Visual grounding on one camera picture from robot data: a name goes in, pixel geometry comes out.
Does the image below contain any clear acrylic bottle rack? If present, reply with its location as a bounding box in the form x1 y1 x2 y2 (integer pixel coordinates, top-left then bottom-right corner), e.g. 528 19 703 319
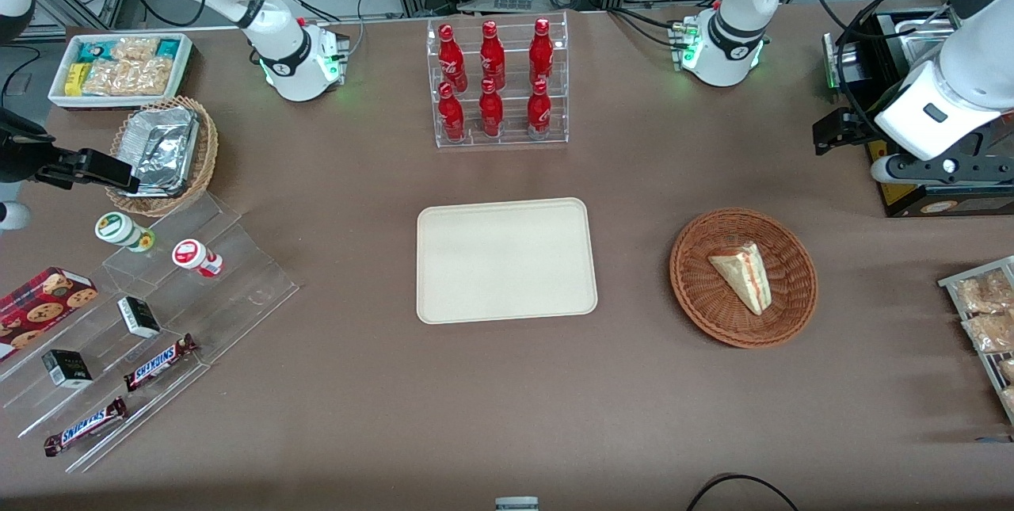
426 12 570 149

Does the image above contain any green lid yogurt cup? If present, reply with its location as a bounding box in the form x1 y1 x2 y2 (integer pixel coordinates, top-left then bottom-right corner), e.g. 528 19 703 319
95 212 155 253

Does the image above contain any steel warmer pan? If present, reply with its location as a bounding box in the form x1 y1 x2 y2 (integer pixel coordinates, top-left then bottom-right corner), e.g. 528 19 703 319
894 16 955 60

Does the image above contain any triangular sandwich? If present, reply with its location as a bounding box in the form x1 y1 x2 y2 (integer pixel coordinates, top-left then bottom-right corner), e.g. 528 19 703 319
707 242 773 316

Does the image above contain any red cola bottle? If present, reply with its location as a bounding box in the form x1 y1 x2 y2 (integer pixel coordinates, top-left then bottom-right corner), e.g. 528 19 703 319
480 20 506 89
438 24 468 92
529 17 555 86
527 79 552 138
438 82 466 142
478 78 505 138

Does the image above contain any black food warmer machine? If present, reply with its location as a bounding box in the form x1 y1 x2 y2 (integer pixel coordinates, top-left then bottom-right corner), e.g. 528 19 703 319
824 8 1014 219

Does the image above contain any red lid yogurt cup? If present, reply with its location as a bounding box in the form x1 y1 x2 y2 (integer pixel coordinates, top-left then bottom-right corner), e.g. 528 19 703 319
172 238 223 278

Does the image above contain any light wicker basket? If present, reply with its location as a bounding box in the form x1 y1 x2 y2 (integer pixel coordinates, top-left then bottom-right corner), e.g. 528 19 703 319
105 96 219 217

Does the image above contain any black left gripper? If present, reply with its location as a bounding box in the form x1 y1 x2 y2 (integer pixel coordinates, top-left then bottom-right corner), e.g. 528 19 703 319
814 109 872 155

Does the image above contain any Snickers chocolate bar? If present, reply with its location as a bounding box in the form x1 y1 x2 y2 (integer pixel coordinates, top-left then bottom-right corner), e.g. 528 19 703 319
44 397 128 457
124 334 199 392

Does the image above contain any beige plastic tray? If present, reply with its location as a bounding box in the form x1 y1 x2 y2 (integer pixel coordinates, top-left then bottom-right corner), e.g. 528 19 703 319
417 197 598 325

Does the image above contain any large clear cracker bag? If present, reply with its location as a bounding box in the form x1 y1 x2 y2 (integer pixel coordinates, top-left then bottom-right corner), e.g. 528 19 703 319
83 58 173 97

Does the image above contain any black cable loop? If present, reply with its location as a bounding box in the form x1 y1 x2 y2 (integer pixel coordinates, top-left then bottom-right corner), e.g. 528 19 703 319
685 474 801 511

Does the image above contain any small clear cracker bag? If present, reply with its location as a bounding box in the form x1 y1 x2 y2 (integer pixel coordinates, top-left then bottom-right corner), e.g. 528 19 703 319
111 36 161 62

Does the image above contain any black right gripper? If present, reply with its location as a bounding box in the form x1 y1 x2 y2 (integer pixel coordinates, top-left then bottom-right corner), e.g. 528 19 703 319
0 109 141 193

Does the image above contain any small black box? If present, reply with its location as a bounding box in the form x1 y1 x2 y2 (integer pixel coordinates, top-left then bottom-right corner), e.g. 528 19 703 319
117 296 162 338
41 349 93 389

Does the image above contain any aluminium foil container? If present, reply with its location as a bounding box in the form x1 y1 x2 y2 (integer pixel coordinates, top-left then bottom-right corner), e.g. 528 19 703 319
119 107 200 196

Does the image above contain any white rectangular snack bin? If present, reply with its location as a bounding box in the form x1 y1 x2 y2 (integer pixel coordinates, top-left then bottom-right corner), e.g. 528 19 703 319
48 32 194 112

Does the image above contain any clear acrylic step display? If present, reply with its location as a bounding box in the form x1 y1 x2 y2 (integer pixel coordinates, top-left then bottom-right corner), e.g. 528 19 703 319
0 193 300 474

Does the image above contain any grey wire rack tray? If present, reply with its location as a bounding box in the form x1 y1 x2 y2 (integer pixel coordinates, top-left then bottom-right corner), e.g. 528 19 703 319
939 256 1014 425

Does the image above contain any red cookie box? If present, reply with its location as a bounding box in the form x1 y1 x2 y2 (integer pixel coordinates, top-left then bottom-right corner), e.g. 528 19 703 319
0 267 99 361

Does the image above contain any brown wicker basket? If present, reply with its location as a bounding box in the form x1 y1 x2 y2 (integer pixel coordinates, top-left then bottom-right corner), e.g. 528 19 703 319
669 208 818 349

